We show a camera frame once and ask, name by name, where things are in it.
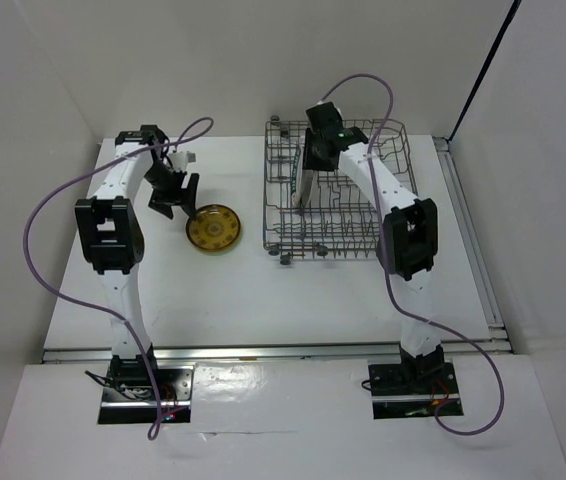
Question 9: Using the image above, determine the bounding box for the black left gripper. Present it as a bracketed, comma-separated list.
[142, 162, 198, 220]

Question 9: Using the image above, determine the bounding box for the brown patterned plate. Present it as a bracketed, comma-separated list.
[185, 204, 243, 255]

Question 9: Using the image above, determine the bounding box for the white plate teal rim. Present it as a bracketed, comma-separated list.
[298, 170, 318, 209]
[290, 144, 303, 209]

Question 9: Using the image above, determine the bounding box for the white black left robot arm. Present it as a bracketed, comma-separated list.
[75, 125, 199, 399]

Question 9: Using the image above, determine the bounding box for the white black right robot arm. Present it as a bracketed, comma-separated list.
[302, 102, 444, 392]

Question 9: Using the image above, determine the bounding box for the white plate teal rim front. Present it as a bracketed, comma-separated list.
[290, 144, 303, 209]

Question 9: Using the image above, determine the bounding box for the black corner strip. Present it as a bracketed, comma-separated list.
[446, 0, 522, 142]

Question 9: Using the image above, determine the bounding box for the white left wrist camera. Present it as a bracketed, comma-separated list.
[167, 151, 196, 173]

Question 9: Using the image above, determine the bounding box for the grey wire dish rack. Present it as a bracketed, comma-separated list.
[263, 117, 429, 265]

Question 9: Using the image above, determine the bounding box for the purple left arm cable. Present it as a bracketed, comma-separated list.
[22, 117, 214, 441]

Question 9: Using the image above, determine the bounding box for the aluminium front rail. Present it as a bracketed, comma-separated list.
[41, 341, 464, 363]

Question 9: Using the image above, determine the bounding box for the aluminium rail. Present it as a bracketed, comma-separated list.
[41, 341, 464, 363]
[432, 137, 514, 355]

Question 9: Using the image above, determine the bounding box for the aluminium right side rail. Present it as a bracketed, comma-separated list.
[432, 137, 514, 355]

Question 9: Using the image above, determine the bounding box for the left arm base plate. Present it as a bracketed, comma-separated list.
[92, 366, 194, 425]

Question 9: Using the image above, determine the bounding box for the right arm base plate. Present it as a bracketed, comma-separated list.
[361, 362, 464, 420]

